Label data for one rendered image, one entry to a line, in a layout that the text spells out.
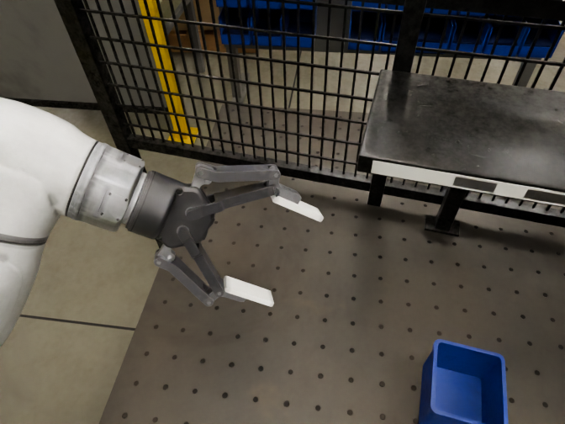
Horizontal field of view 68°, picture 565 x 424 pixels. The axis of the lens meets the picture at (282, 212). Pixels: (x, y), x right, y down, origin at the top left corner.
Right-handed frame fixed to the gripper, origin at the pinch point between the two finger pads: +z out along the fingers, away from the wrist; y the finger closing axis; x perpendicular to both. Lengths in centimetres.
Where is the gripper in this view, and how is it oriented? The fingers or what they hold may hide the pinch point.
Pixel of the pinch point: (287, 255)
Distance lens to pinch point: 55.6
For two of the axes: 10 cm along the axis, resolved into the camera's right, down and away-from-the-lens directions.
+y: 4.6, -8.4, -2.8
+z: 8.7, 3.6, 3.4
